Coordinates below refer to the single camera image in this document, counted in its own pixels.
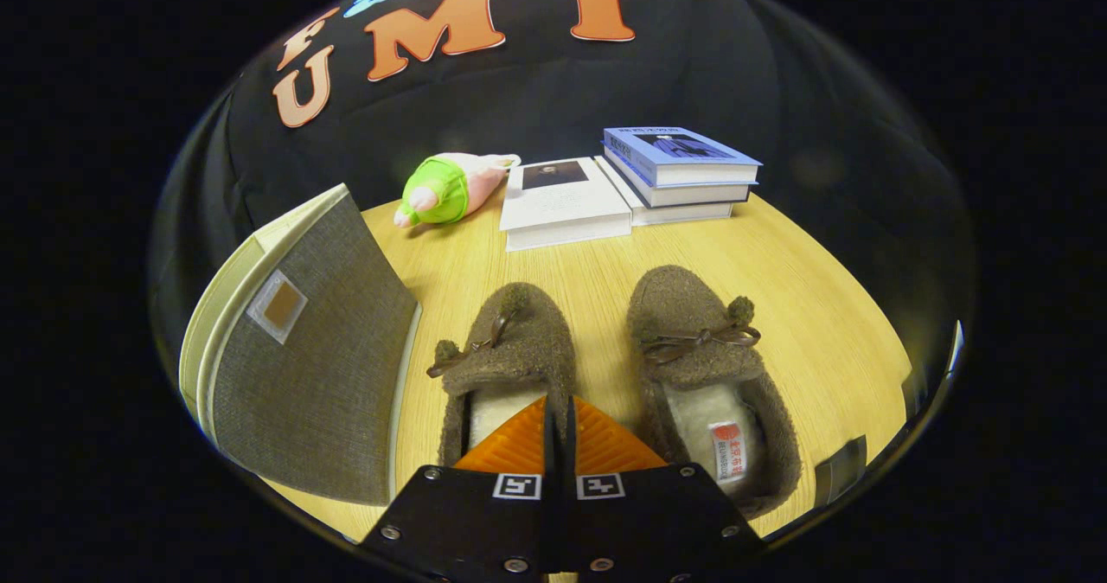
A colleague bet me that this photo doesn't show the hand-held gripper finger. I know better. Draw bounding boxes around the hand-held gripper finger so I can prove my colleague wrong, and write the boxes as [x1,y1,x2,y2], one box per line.
[359,395,560,583]
[562,395,770,583]

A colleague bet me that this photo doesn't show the brown fuzzy shoe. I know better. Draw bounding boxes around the brown fuzzy shoe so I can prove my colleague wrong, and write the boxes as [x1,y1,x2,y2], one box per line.
[426,281,579,471]
[626,264,803,520]

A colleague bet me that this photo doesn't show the grey fabric storage box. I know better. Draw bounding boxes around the grey fabric storage box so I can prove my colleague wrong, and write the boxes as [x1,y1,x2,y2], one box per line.
[178,183,424,508]

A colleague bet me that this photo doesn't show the white book with portrait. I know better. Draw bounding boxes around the white book with portrait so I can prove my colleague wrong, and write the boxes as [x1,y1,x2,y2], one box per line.
[498,156,635,253]

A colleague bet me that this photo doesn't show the black table clamp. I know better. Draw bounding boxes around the black table clamp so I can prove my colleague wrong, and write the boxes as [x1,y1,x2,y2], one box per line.
[812,433,869,509]

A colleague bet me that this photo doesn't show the pink and green plush toy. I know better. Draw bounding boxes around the pink and green plush toy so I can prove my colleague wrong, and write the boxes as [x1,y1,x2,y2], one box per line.
[393,151,522,230]

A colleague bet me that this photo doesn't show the dark blue cover book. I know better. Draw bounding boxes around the dark blue cover book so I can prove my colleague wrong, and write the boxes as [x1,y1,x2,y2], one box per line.
[617,166,752,208]

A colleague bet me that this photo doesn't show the light blue cover book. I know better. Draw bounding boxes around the light blue cover book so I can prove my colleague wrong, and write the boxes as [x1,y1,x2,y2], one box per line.
[602,125,764,189]

